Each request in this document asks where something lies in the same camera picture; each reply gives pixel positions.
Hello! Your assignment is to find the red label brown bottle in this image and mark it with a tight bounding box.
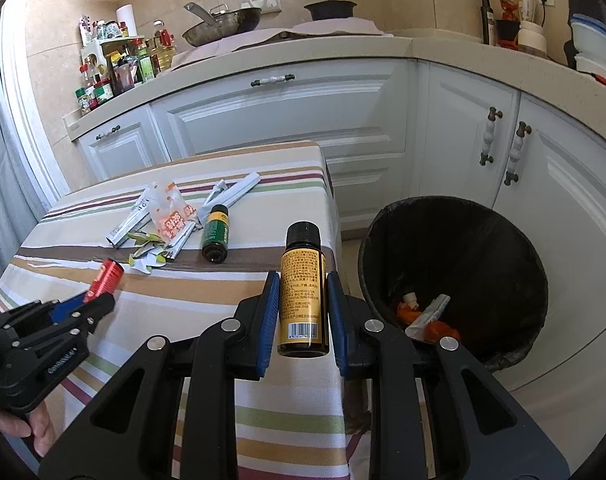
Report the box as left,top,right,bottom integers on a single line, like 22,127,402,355
83,258,125,304

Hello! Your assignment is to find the dark oil bottle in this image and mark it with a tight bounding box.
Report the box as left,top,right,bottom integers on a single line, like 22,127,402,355
480,0,498,45

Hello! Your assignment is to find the green yellow wrapper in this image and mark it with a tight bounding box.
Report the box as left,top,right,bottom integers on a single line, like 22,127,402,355
128,230,177,274

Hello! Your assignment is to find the striped tablecloth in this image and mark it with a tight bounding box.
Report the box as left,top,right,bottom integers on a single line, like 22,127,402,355
0,140,347,480

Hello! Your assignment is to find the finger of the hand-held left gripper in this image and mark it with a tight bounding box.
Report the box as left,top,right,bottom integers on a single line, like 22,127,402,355
50,291,91,324
65,294,116,334

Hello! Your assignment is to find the red black kitchen gadget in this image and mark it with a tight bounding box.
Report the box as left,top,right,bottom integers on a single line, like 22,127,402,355
496,0,522,49

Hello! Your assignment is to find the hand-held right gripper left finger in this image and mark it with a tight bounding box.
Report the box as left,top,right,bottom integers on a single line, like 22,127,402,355
38,270,282,480

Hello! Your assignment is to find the paper towel roll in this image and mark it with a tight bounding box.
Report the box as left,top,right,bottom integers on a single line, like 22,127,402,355
116,4,136,39

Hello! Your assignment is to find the yellow label brown bottle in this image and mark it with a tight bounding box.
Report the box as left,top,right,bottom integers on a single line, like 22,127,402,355
278,221,331,359

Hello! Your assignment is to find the black lidded pot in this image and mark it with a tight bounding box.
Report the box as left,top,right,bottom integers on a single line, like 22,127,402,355
304,0,358,24

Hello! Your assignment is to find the grey curtain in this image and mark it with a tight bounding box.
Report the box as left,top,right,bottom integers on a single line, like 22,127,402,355
0,25,48,281

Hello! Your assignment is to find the clear spotted wrapper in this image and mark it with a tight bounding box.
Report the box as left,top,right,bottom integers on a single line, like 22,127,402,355
143,181,197,242

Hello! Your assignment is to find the black trash bin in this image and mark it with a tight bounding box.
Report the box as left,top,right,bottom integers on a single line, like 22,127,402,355
358,197,549,373

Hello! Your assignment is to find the long white sachet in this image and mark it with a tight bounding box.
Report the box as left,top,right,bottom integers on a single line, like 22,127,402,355
222,172,262,207

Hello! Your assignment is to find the white printed tube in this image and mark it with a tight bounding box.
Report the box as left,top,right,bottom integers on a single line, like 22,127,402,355
105,186,157,249

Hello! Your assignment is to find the white jar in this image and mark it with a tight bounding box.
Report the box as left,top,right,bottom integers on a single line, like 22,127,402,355
517,20,548,59

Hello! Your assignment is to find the upright ceramic cabinet handle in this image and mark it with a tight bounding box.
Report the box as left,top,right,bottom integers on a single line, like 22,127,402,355
503,121,533,186
480,107,504,167

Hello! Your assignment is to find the group of condiment bottles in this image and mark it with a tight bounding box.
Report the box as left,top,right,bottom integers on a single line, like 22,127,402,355
74,15,177,117

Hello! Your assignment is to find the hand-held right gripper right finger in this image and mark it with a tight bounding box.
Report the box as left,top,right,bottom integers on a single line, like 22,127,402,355
325,270,571,480

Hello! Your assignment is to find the green label brown bottle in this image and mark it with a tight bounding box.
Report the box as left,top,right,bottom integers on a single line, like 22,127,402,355
201,205,233,264

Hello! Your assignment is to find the white door frame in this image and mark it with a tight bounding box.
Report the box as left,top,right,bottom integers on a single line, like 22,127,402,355
0,5,72,197

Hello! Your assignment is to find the plain white plastic container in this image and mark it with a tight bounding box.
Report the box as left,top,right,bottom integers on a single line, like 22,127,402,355
574,54,606,76

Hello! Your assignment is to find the white container blue rim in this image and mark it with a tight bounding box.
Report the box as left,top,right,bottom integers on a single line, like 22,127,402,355
569,12,606,61

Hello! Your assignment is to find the person's left hand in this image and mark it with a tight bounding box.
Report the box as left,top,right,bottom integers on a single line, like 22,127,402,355
0,400,54,460

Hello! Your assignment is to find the steel wok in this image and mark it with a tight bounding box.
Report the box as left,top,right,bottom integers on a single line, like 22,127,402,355
182,2,263,49

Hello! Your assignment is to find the white kitchen cabinet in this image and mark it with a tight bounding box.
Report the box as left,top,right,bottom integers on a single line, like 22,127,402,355
65,50,606,411

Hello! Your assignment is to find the white stove cover cloth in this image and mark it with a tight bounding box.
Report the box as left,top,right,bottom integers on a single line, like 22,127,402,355
170,17,395,69

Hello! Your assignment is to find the large red-orange plastic bag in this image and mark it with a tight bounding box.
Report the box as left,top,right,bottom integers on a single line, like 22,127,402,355
425,322,462,344

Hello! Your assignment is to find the long drawer handle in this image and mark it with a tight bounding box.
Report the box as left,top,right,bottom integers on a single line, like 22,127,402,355
250,74,297,89

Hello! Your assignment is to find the large white tube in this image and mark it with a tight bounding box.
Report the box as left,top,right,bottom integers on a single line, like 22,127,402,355
405,294,452,342

